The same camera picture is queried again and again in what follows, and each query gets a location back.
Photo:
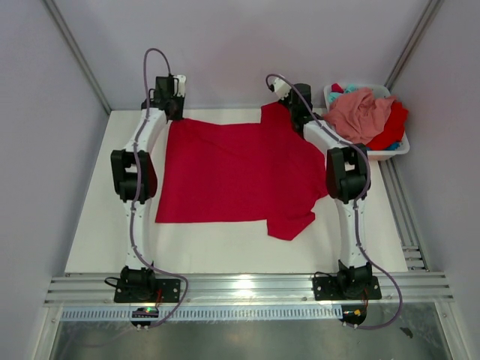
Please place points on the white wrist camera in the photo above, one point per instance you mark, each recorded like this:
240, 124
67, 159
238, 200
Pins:
180, 85
280, 88

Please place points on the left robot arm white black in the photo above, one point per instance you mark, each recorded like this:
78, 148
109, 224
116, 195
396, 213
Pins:
136, 184

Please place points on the right controller board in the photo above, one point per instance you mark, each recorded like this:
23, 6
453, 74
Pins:
353, 316

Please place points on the corner aluminium post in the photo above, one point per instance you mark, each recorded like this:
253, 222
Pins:
428, 15
68, 37

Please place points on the left corner aluminium post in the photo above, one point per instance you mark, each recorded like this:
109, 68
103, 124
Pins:
68, 37

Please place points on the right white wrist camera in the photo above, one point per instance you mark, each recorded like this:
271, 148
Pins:
280, 88

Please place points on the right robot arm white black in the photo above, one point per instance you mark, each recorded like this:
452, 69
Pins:
347, 181

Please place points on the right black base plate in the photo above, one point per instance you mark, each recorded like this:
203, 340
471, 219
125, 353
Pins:
332, 287

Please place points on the aluminium side rail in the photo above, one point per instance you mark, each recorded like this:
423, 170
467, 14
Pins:
403, 218

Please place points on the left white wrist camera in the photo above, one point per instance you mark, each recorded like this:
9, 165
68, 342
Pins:
180, 85

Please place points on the bright red t shirt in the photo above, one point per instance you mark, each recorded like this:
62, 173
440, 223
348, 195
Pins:
392, 129

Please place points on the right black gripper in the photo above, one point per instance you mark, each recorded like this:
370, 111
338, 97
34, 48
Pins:
284, 101

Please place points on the controller board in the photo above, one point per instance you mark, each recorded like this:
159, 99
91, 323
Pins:
353, 316
142, 317

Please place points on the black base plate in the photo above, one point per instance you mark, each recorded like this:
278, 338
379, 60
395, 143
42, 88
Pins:
332, 287
161, 290

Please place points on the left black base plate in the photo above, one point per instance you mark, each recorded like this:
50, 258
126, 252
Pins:
161, 290

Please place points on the crimson red t shirt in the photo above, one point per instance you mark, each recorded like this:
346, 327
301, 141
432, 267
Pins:
260, 171

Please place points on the salmon pink t shirt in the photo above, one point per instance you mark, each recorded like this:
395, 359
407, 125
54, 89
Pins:
359, 116

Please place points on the grey slotted cable duct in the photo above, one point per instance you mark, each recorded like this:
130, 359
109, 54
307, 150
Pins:
208, 313

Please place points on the left controller board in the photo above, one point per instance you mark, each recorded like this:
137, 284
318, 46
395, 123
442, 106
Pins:
142, 317

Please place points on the aluminium front rail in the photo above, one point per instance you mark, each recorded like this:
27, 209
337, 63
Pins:
241, 289

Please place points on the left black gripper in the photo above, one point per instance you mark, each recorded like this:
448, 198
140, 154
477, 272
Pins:
179, 115

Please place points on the right corner aluminium post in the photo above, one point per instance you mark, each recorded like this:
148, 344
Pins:
428, 15

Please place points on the white plastic laundry basket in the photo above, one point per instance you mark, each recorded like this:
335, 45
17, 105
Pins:
401, 148

